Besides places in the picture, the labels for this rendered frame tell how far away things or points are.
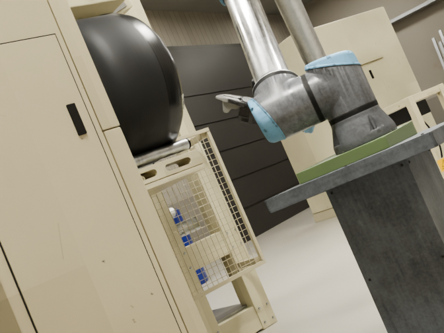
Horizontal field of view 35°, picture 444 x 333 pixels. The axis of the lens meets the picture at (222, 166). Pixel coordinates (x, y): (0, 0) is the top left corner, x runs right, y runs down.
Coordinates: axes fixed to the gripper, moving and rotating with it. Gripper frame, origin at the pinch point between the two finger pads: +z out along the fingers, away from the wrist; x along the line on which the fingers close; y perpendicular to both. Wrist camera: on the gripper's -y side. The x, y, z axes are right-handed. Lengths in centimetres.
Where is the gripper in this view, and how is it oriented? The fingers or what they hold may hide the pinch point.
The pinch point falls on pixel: (219, 95)
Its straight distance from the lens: 261.2
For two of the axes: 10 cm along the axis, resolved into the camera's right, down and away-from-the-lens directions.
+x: 0.8, -3.5, 9.3
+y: -2.0, 9.1, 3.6
